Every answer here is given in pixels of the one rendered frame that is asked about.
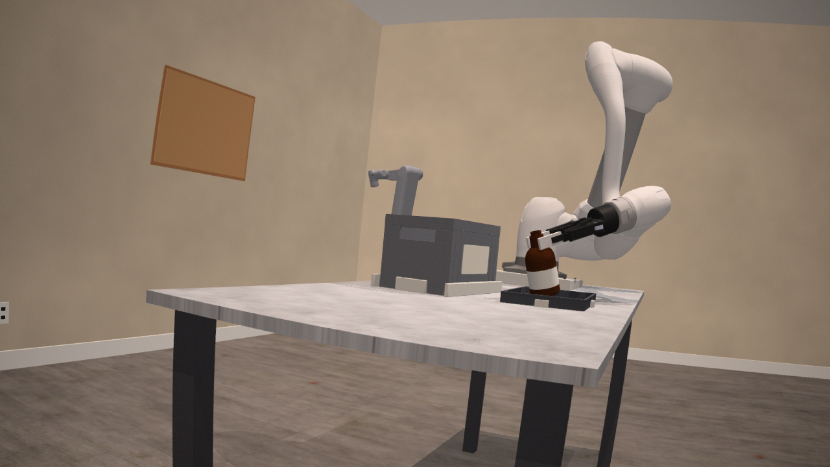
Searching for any brown glass bottle with white label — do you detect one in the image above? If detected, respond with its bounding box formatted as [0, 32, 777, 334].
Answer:
[525, 230, 560, 296]

